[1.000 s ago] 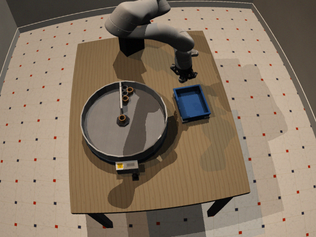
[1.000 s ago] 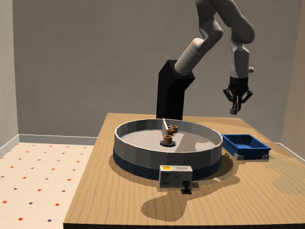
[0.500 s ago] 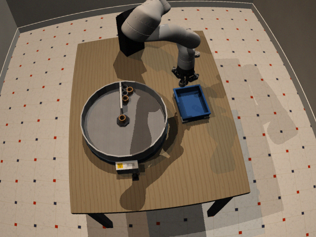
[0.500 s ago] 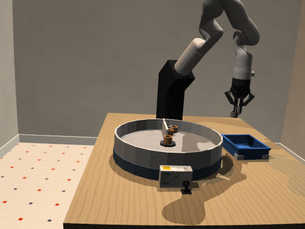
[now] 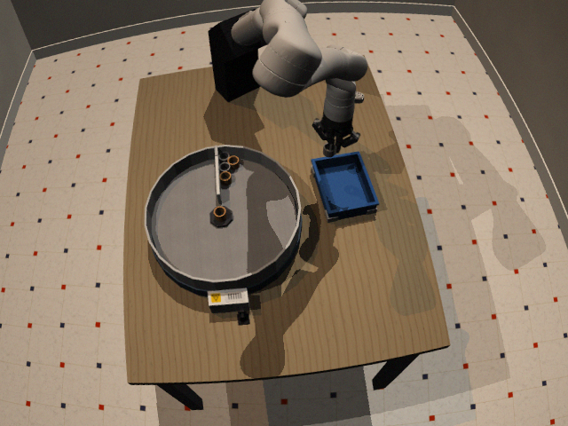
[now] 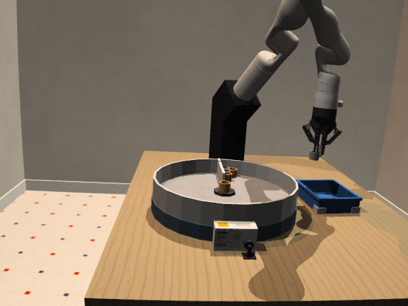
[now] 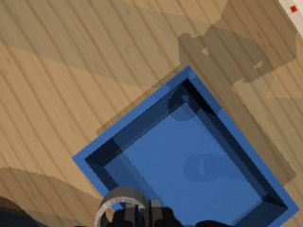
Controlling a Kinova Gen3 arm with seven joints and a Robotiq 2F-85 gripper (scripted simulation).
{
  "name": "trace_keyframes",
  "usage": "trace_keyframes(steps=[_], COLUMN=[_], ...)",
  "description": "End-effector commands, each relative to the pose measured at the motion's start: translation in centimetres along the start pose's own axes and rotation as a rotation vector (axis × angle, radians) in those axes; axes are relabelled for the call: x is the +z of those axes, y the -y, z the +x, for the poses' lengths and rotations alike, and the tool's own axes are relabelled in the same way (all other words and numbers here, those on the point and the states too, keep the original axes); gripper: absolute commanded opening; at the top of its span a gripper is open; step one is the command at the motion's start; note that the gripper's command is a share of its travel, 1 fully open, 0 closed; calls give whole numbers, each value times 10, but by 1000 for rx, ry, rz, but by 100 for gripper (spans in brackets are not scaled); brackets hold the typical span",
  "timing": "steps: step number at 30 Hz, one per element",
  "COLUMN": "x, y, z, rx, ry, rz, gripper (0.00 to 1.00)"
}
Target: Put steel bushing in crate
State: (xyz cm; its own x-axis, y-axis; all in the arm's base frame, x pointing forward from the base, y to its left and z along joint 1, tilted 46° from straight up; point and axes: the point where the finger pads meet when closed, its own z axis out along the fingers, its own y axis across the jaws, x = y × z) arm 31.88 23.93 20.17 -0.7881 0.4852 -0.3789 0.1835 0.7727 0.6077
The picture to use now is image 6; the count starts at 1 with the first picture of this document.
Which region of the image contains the blue crate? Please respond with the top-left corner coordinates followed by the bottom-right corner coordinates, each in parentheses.
top-left (296, 180), bottom-right (363, 214)

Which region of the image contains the bronze ring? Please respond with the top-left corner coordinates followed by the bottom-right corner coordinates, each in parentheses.
top-left (228, 168), bottom-right (237, 178)
top-left (225, 172), bottom-right (232, 182)
top-left (219, 180), bottom-right (231, 193)

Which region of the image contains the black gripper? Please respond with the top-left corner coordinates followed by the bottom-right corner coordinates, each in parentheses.
top-left (302, 106), bottom-right (342, 157)

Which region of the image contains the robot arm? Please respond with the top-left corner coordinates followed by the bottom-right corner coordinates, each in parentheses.
top-left (233, 0), bottom-right (351, 110)

